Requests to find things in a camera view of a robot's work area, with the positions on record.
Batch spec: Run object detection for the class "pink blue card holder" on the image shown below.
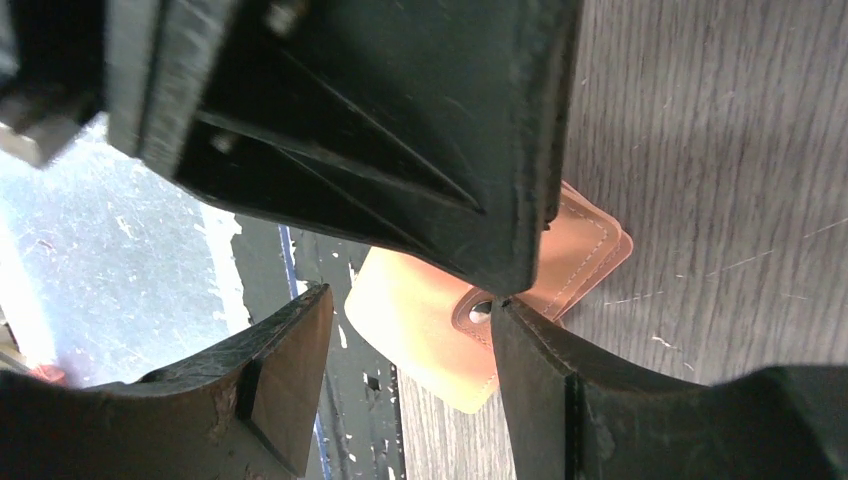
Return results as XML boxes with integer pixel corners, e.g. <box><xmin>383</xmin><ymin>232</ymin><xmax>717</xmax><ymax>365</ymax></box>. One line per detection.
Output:
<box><xmin>344</xmin><ymin>183</ymin><xmax>633</xmax><ymax>414</ymax></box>

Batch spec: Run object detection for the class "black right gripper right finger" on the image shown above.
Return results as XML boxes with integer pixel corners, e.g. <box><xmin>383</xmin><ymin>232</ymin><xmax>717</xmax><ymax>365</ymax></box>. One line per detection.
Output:
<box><xmin>491</xmin><ymin>299</ymin><xmax>847</xmax><ymax>479</ymax></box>

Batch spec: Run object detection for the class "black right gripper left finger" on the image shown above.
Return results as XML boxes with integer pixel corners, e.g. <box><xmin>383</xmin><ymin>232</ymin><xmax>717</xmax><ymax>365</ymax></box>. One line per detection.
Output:
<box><xmin>1</xmin><ymin>284</ymin><xmax>333</xmax><ymax>479</ymax></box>

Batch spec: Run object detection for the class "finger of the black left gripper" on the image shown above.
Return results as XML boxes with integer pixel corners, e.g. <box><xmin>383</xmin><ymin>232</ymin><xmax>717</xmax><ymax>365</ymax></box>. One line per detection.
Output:
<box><xmin>105</xmin><ymin>1</ymin><xmax>582</xmax><ymax>295</ymax></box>

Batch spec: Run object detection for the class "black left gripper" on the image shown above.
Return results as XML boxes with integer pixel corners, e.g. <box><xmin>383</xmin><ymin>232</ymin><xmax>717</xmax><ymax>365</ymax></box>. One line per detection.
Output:
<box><xmin>1</xmin><ymin>0</ymin><xmax>105</xmax><ymax>169</ymax></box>

